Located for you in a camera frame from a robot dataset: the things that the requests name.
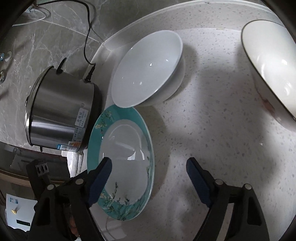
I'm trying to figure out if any left hand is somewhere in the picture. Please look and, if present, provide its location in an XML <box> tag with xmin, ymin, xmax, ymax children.
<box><xmin>69</xmin><ymin>215</ymin><xmax>79</xmax><ymax>237</ymax></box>

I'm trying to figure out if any white power cable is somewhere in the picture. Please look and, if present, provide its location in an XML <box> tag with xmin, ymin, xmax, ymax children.
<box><xmin>11</xmin><ymin>5</ymin><xmax>50</xmax><ymax>27</ymax></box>

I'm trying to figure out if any teal rim plate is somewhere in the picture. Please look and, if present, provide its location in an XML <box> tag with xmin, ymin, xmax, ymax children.
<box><xmin>87</xmin><ymin>104</ymin><xmax>155</xmax><ymax>221</ymax></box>

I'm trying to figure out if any white paper on floor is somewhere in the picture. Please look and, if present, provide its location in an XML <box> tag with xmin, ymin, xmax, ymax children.
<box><xmin>6</xmin><ymin>194</ymin><xmax>37</xmax><ymax>232</ymax></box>

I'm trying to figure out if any small white bowl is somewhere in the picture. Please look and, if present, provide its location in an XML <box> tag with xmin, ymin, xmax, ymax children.
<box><xmin>111</xmin><ymin>30</ymin><xmax>183</xmax><ymax>108</ymax></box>

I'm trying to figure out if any white folded cloth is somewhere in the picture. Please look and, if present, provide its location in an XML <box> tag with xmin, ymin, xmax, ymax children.
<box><xmin>67</xmin><ymin>150</ymin><xmax>87</xmax><ymax>178</ymax></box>

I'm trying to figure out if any floral patterned bowl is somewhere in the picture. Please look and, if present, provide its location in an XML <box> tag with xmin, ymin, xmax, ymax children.
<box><xmin>241</xmin><ymin>20</ymin><xmax>295</xmax><ymax>131</ymax></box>

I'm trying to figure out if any stainless steel rice cooker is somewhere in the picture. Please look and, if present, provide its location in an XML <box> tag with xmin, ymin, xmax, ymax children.
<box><xmin>25</xmin><ymin>60</ymin><xmax>102</xmax><ymax>152</ymax></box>

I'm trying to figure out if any black power cable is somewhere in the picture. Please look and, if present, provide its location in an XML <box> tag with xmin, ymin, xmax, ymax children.
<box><xmin>36</xmin><ymin>0</ymin><xmax>96</xmax><ymax>83</ymax></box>

